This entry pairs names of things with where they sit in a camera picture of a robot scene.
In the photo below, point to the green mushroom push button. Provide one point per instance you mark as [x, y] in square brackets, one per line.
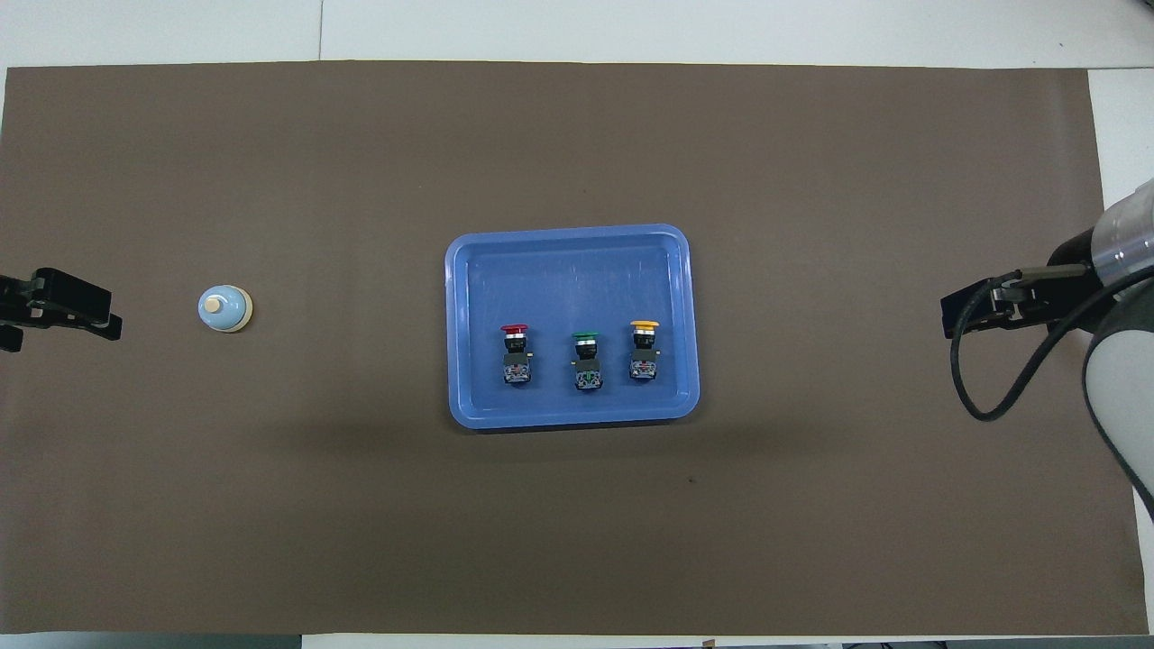
[587, 361]

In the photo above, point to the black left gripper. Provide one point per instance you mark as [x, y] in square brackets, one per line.
[36, 302]

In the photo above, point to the yellow mushroom push button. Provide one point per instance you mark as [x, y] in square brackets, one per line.
[644, 356]

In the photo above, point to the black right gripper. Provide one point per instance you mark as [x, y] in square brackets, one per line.
[1050, 297]

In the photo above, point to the brown table mat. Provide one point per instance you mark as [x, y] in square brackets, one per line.
[270, 496]

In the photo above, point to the red mushroom push button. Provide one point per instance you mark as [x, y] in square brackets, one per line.
[517, 361]

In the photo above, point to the light blue call bell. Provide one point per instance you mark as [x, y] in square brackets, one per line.
[225, 310]

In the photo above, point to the blue plastic tray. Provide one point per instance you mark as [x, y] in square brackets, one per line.
[559, 279]

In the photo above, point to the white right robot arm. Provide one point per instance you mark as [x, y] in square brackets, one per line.
[1122, 361]

